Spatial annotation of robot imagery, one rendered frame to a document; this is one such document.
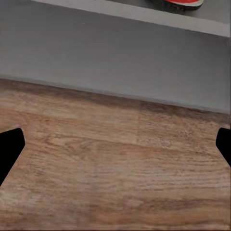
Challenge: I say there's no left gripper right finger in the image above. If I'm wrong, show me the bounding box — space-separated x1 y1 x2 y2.
216 128 231 167

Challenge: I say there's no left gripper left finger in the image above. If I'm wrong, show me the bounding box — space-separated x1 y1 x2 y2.
0 128 25 185

